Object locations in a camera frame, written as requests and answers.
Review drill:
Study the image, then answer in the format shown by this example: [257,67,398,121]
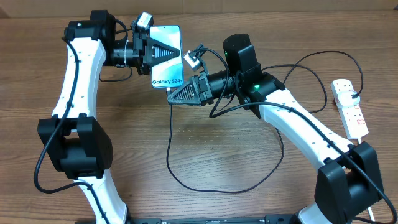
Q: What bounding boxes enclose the Samsung Galaxy smartphone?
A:
[149,25,183,88]

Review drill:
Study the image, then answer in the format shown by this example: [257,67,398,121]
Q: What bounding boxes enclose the black charger cable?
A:
[165,50,364,194]

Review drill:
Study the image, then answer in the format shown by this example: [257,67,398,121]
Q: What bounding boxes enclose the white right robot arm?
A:
[167,34,386,223]

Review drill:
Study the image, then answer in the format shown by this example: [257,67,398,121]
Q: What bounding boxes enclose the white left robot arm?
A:
[37,10,183,223]

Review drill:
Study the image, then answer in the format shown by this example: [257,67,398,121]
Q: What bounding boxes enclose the white charger adapter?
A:
[335,90,361,108]

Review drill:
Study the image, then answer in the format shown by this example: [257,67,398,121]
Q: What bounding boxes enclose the white power strip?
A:
[330,79,369,141]

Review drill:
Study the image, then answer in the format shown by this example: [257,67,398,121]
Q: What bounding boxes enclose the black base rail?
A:
[127,214,295,224]

